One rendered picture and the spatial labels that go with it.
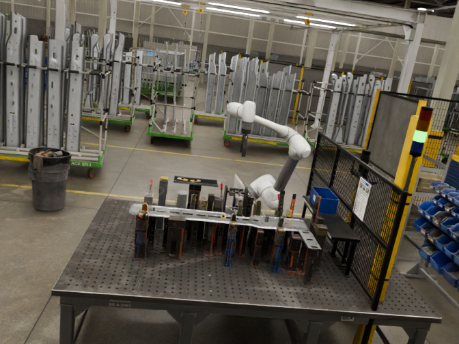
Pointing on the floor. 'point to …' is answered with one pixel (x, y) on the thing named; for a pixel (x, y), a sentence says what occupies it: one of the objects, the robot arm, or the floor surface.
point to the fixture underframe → (185, 320)
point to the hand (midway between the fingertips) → (242, 153)
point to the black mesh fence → (357, 218)
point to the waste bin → (48, 177)
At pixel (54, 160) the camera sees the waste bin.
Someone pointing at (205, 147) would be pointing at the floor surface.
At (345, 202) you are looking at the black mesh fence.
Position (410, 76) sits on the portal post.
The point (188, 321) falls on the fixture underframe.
